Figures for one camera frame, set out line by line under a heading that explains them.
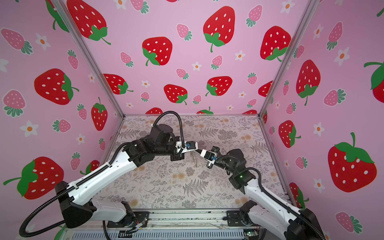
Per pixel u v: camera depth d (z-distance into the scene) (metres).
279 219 0.44
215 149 0.64
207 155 0.56
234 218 0.74
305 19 0.72
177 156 0.60
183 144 0.54
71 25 0.73
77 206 0.40
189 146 0.55
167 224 0.73
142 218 0.74
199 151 0.58
